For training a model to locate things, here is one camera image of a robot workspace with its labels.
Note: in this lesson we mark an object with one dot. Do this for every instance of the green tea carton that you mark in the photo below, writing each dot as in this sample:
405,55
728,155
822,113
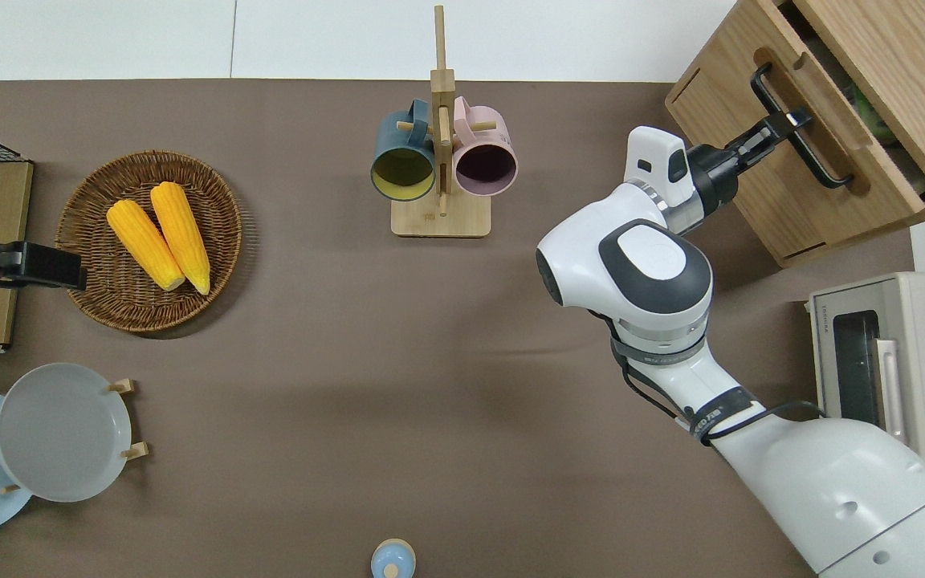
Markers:
872,116

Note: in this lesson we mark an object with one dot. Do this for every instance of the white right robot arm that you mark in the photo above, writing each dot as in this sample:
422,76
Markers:
631,265

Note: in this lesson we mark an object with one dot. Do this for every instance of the yellow corn cob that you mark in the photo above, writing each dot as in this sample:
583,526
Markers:
181,233
145,245

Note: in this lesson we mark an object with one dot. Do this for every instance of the wooden plate rack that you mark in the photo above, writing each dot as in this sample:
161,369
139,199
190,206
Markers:
127,386

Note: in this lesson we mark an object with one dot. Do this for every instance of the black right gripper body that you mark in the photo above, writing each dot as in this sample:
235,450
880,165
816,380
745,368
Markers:
715,177

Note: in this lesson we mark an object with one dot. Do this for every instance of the small light blue jar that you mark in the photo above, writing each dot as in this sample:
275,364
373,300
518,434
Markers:
393,558

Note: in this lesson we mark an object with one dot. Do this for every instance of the pink mug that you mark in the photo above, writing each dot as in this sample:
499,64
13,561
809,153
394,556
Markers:
488,136

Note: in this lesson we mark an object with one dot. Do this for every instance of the wooden mug tree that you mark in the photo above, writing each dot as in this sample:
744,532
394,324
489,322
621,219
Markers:
440,88

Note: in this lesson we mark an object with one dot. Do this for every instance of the wooden cabinet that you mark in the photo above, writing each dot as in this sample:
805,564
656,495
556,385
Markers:
920,56

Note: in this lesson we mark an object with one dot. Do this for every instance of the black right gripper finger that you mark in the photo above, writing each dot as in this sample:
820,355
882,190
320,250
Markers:
790,122

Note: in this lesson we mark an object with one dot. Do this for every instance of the wooden cabinet lower drawer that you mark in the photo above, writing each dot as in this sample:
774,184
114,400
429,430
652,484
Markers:
719,136

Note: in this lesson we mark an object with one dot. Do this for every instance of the dark blue mug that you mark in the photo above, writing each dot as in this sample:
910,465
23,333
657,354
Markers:
398,140

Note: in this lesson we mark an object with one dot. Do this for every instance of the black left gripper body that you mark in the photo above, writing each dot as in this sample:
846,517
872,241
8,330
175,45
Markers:
53,266

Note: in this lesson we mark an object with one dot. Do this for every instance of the grey plate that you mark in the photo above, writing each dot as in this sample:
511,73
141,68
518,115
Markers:
61,433

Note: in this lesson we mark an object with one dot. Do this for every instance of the round wicker basket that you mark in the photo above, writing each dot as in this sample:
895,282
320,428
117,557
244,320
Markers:
93,241

